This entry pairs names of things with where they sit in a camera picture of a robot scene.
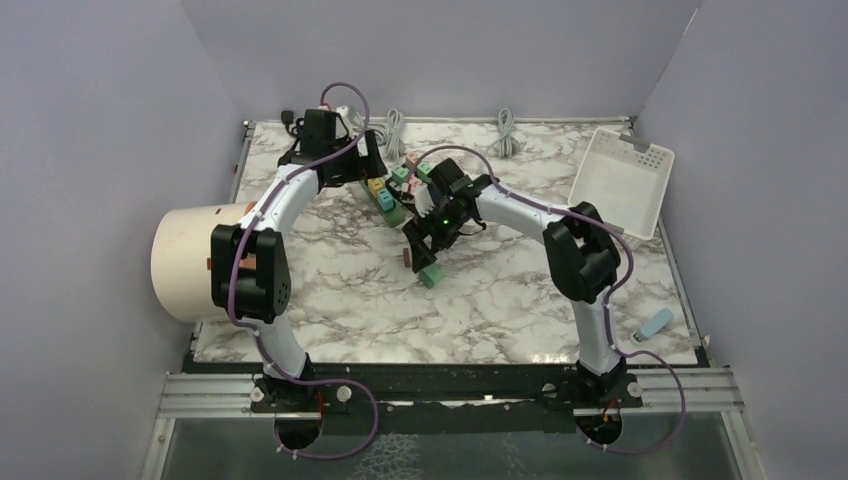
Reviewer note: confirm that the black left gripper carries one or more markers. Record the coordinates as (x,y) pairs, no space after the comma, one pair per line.
(363,166)

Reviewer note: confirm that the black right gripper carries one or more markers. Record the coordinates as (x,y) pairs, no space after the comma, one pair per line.
(416,230)

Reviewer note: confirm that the green power strip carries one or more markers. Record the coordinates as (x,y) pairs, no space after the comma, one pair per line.
(392,219)

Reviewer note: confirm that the light green charger plug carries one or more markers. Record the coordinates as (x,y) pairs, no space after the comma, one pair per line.
(399,174)

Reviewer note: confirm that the green USB charger plug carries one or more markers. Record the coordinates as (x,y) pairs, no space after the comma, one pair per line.
(431,275)

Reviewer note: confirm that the white power strip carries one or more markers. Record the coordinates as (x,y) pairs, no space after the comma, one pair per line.
(472,227)

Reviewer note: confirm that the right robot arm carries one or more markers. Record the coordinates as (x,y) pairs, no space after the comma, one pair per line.
(581,256)

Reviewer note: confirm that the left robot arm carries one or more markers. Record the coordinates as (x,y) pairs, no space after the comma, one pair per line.
(250,275)

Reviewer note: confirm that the teal blue charger plug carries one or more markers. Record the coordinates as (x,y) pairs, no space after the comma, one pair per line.
(385,201)

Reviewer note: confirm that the yellow charger plug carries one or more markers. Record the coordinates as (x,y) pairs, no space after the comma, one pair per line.
(375,185)

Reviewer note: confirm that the light blue charger plug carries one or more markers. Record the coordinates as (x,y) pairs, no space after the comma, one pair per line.
(653,326)

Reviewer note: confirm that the white plastic basket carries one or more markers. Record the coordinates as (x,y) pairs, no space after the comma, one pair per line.
(626,179)

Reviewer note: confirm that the cream cylindrical drum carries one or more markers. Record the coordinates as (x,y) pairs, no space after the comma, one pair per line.
(180,262)

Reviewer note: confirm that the aluminium front rail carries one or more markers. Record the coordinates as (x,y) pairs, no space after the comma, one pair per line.
(224,396)

